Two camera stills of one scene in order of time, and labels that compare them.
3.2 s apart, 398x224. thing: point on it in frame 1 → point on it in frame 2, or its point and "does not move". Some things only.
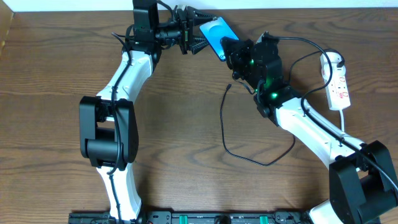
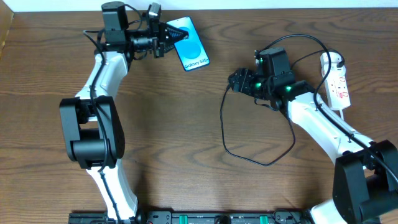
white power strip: [336, 72] does not move
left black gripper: [185, 30] → [158, 40]
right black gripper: [236, 53] → [237, 80]
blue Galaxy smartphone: [214, 31] → [191, 51]
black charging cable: [341, 63] does not move
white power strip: [337, 93] does not move
